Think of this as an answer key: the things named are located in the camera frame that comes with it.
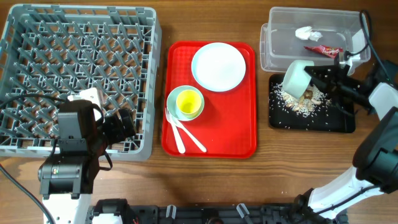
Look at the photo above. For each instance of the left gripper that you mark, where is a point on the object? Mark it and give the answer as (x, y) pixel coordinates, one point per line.
(118, 132)

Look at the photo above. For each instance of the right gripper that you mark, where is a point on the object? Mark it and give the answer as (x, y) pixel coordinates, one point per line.
(332, 74)

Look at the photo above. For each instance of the red snack wrapper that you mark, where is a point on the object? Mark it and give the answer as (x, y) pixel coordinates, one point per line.
(330, 52)

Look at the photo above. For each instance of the rice and food scraps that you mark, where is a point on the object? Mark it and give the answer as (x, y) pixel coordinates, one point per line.
(287, 112)

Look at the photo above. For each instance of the green bowl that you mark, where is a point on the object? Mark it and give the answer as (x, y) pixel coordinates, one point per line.
(296, 79)

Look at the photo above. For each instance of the white napkin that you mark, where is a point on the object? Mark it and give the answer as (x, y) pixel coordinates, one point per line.
(307, 33)

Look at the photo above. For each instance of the yellow plastic cup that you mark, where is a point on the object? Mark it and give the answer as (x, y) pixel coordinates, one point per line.
(189, 103)

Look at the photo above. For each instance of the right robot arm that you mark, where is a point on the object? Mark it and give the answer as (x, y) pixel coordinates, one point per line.
(374, 169)

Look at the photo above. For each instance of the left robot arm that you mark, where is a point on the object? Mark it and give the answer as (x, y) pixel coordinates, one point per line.
(67, 178)

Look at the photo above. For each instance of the black waste tray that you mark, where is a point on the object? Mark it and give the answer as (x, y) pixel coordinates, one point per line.
(339, 115)

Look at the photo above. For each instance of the grey dishwasher rack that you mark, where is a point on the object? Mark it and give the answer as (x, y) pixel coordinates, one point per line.
(52, 52)

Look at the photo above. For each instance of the clear plastic bin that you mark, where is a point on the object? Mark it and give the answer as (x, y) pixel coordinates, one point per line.
(279, 46)

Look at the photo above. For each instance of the light blue bowl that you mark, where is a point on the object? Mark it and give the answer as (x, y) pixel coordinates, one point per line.
(172, 102)

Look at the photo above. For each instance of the white plastic spoon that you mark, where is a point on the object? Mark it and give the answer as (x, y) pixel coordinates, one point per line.
(193, 138)

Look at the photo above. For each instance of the white plastic fork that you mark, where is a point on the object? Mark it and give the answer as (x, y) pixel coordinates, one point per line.
(177, 137)

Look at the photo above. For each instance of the red serving tray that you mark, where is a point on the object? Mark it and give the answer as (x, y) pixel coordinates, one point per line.
(227, 126)

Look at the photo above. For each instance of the light blue plate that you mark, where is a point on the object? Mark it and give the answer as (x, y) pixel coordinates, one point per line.
(218, 67)

